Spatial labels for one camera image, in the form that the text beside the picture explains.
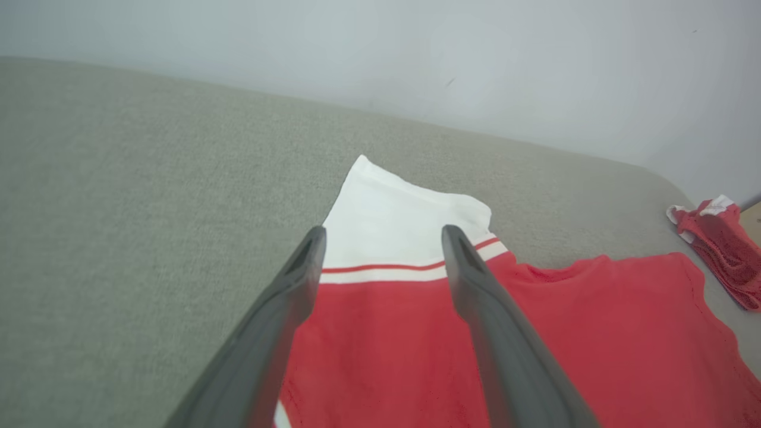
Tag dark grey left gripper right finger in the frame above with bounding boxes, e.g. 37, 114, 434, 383
442, 224, 601, 428

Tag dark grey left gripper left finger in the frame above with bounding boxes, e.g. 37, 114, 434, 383
165, 225, 327, 428

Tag red jersey with white sleeves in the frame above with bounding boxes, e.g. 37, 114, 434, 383
273, 155, 761, 428

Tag red shorts with white trim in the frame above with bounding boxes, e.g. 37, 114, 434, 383
666, 194, 761, 312

